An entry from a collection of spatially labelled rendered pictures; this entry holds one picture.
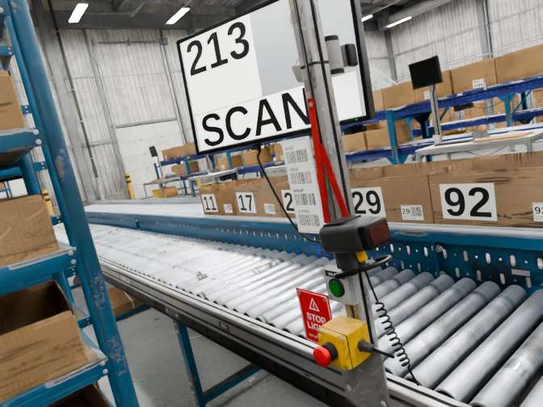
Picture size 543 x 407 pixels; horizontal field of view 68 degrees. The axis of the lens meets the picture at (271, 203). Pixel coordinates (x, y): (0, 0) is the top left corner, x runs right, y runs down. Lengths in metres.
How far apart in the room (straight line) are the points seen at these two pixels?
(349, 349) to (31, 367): 0.54
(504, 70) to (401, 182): 4.78
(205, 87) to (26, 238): 0.56
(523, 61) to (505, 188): 4.82
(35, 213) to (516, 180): 1.11
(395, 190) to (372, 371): 0.72
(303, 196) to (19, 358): 0.56
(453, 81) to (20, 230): 6.02
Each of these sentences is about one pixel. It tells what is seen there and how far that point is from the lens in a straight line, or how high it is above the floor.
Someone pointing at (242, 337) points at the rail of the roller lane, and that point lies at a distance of 1.27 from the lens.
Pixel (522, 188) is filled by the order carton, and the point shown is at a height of 1.00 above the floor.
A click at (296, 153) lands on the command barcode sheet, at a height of 1.22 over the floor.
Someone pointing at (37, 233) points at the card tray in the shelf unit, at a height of 1.18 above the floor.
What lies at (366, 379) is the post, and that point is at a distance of 0.90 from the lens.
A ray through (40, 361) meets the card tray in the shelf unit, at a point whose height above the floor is 0.98.
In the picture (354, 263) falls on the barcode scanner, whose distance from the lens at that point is 0.72.
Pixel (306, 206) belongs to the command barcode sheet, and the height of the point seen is 1.10.
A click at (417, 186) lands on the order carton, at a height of 1.01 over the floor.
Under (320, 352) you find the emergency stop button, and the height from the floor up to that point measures 0.85.
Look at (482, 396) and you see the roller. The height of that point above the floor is 0.75.
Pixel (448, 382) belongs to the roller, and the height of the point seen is 0.75.
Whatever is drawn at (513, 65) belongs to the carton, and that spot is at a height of 1.56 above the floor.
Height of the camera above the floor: 1.25
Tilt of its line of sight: 9 degrees down
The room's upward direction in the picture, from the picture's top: 12 degrees counter-clockwise
